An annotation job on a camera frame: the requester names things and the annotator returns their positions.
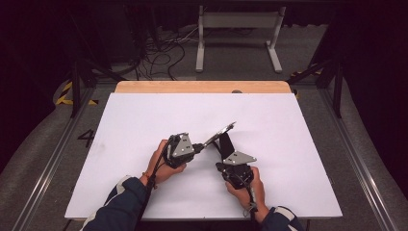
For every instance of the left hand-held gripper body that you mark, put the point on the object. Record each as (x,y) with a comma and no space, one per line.
(181,149)

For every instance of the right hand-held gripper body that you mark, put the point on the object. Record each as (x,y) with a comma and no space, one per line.
(239,170)

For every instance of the person's right hand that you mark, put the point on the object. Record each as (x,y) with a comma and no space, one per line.
(245,199)

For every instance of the person's left hand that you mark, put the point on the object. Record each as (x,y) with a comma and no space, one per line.
(158,170)

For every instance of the white table board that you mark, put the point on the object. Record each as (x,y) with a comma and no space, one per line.
(128,122)

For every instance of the dark round table grommet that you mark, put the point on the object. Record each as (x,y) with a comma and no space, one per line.
(236,91)

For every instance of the yellow black floor tape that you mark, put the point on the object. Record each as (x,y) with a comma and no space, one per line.
(62,101)
(296,73)

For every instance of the black metal stand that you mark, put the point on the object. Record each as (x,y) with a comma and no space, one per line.
(75,89)
(337,93)

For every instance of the white metal stand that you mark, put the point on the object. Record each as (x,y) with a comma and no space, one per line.
(239,20)

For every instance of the aluminium floor rail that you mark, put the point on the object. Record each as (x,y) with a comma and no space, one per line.
(352,154)
(54,160)

